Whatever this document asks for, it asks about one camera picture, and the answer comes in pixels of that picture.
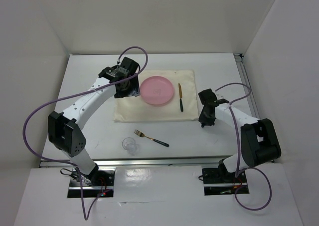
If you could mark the gold knife green handle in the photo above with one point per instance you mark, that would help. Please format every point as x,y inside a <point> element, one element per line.
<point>180,97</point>

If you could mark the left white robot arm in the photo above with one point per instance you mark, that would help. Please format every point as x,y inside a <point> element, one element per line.
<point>65,128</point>

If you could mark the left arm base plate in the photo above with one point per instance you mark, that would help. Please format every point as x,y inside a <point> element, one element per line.
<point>103,185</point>

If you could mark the aluminium frame rail right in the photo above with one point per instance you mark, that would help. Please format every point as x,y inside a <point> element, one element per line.
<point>249,86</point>

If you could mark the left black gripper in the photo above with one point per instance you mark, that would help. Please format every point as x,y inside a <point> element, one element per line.
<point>133,91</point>

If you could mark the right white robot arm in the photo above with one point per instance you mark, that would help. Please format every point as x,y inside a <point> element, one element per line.
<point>238,120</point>

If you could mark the cream cloth placemat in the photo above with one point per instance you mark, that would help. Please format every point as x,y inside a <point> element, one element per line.
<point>135,109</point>

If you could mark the aluminium frame rail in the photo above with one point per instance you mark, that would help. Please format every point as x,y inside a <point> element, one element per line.
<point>201,160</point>
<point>249,86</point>

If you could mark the clear drinking glass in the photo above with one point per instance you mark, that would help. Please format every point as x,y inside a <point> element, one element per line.
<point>130,146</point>

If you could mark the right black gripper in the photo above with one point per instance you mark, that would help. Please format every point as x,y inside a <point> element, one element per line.
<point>202,119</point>

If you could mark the gold fork green handle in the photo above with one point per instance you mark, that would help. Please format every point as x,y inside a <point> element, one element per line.
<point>142,135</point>

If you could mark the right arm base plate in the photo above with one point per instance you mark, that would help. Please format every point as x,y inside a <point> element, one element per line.
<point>217,181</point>

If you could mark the aluminium frame rail front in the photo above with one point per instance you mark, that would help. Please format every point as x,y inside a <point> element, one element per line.
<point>201,160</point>

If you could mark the pink plastic plate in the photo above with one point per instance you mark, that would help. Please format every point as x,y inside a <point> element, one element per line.
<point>157,90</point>

